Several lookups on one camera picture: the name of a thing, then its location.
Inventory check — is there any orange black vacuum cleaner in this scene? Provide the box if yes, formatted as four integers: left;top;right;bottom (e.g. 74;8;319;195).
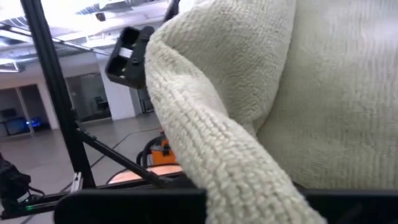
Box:
136;132;180;167

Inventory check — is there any black aluminium table frame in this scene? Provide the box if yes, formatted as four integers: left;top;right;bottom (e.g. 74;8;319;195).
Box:
0;0;197;220

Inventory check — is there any grey microfiber towel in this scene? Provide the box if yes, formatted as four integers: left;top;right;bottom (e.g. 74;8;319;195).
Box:
144;0;398;224

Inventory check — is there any silver post bracket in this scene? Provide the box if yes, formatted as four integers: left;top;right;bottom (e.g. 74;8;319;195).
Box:
70;172;84;194

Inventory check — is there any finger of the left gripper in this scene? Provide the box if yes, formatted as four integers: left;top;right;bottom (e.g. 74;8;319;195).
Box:
104;26;155;90

